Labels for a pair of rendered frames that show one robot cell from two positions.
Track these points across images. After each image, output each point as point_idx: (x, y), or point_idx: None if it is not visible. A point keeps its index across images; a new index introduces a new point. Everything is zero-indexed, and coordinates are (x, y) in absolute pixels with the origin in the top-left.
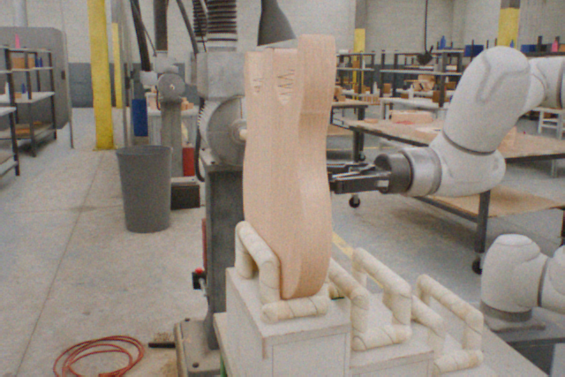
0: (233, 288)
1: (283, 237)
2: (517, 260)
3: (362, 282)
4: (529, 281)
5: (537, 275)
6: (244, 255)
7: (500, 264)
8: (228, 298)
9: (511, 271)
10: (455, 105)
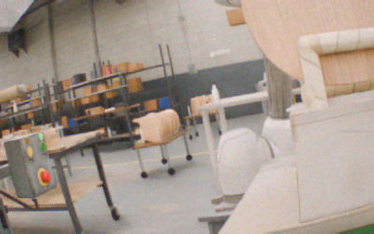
0: (332, 114)
1: None
2: (252, 142)
3: None
4: (264, 154)
5: (267, 148)
6: (321, 73)
7: (242, 152)
8: (306, 152)
9: (251, 153)
10: None
